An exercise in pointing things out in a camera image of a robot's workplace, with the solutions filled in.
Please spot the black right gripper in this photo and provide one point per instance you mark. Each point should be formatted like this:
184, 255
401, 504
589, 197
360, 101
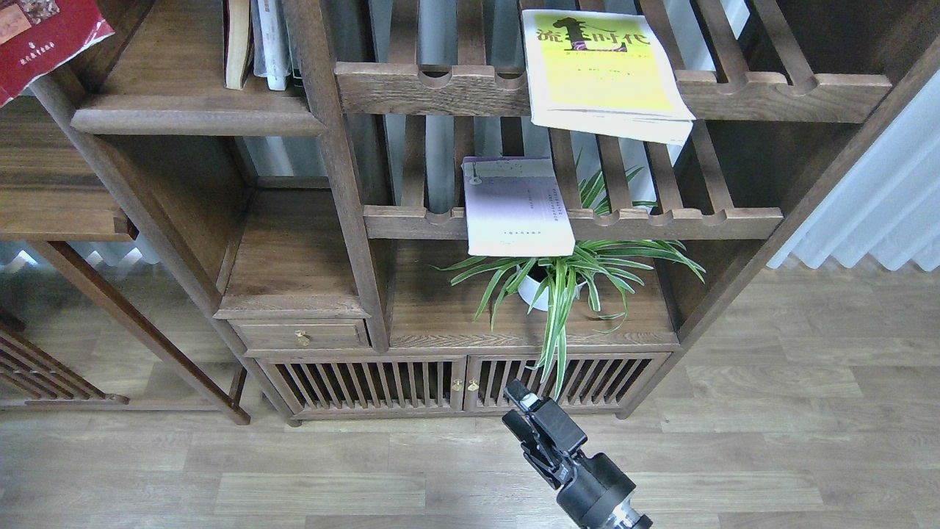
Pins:
594, 492

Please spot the red cover book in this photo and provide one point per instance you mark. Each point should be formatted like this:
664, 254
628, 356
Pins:
38, 36

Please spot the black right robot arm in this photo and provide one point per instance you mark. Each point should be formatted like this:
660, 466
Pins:
594, 492

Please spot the wooden side shelf unit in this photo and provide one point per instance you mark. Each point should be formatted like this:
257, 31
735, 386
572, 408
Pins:
64, 322

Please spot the white plant pot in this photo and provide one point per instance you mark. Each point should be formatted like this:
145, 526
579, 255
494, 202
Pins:
534, 289

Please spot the green spider plant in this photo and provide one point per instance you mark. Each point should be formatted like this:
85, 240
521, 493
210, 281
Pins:
615, 261

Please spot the pale purple book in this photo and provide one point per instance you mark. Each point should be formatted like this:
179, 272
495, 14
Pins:
514, 208

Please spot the brass drawer knob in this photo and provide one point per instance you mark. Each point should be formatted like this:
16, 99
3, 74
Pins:
303, 339

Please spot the dark wooden bookshelf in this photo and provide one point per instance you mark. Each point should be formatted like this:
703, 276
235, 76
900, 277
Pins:
307, 211

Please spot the yellow cover book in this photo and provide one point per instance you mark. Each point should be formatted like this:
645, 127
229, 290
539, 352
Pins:
602, 73

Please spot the white curtain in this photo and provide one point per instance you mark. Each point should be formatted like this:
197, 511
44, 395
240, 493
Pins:
886, 208

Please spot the tan spine upright book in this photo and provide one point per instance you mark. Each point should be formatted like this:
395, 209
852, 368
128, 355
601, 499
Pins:
237, 44

